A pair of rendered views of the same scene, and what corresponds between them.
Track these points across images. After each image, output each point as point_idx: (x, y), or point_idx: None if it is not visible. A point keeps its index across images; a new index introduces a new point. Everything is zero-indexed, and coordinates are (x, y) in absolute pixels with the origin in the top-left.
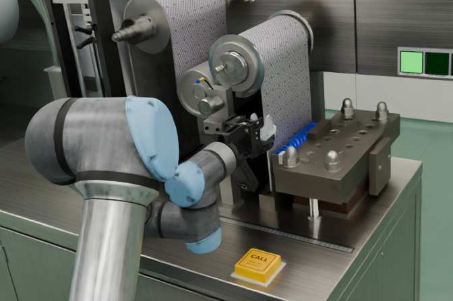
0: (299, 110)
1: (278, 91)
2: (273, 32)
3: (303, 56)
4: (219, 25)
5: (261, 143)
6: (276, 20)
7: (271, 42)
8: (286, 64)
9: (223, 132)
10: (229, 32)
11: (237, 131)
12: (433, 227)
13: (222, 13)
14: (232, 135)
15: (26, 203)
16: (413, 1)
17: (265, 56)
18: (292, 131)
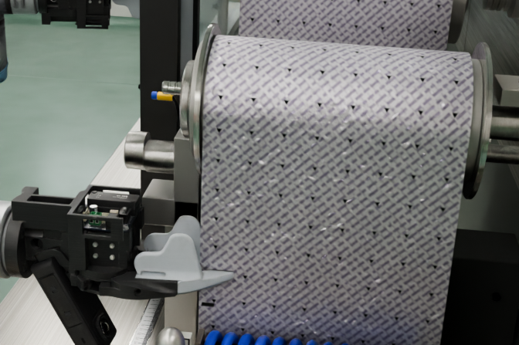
0: (375, 299)
1: (273, 207)
2: (331, 69)
3: (429, 175)
4: (417, 33)
5: (108, 273)
6: (410, 52)
7: (289, 85)
8: (330, 159)
9: (25, 194)
10: (513, 72)
11: (49, 210)
12: None
13: (439, 10)
14: (29, 210)
15: (122, 184)
16: None
17: (232, 104)
18: (326, 330)
